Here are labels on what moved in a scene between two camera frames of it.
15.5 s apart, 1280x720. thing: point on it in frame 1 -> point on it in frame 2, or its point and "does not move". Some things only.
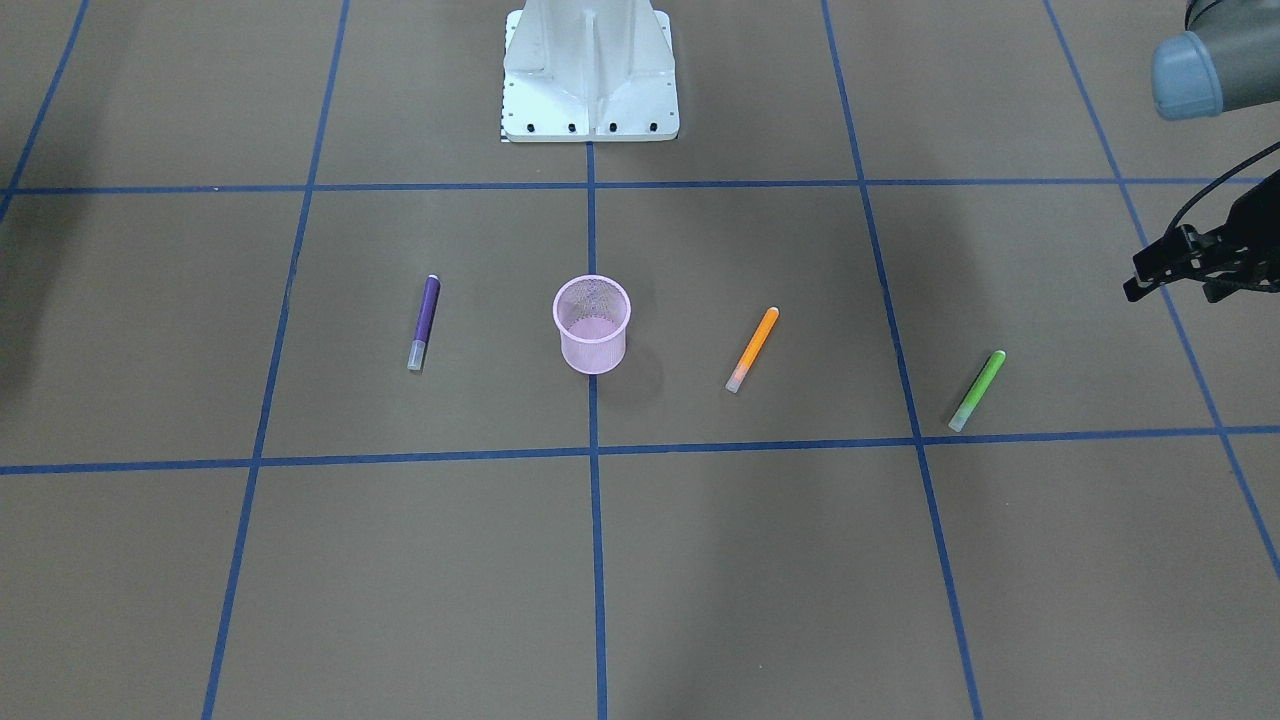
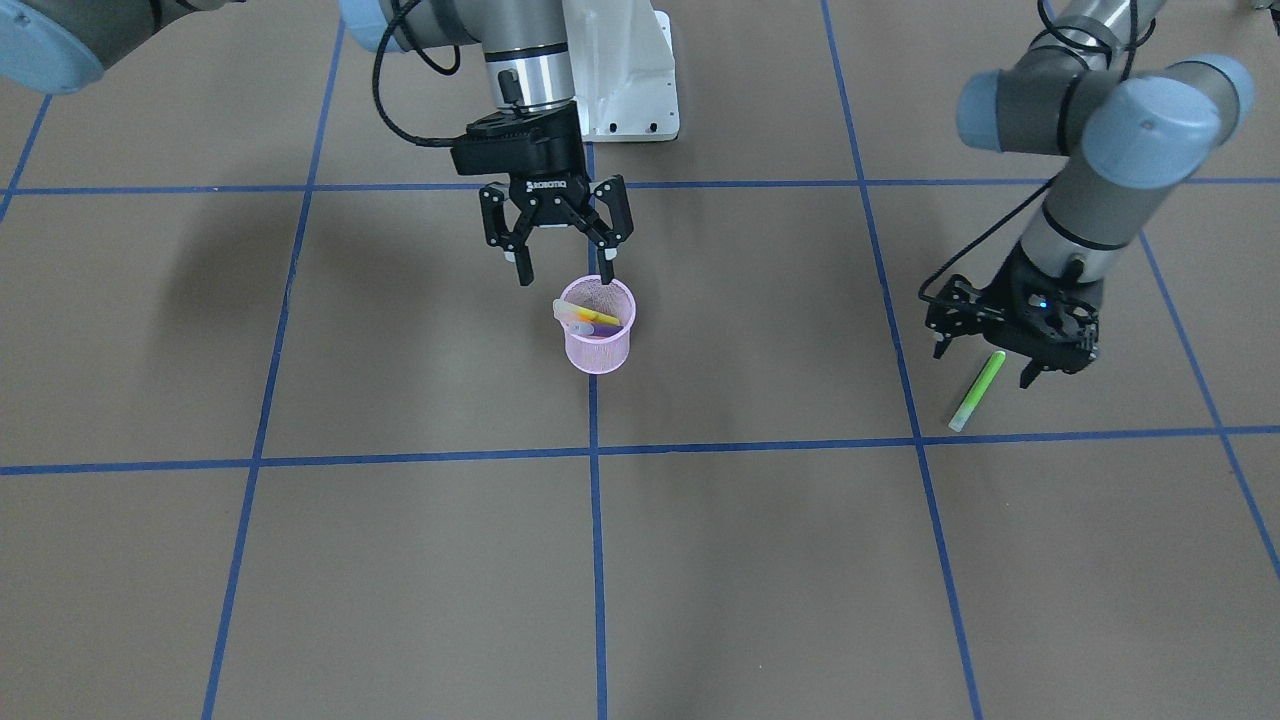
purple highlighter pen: [424, 322] -> [590, 328]
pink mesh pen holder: [592, 312] does not move
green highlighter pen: [977, 391] does not move
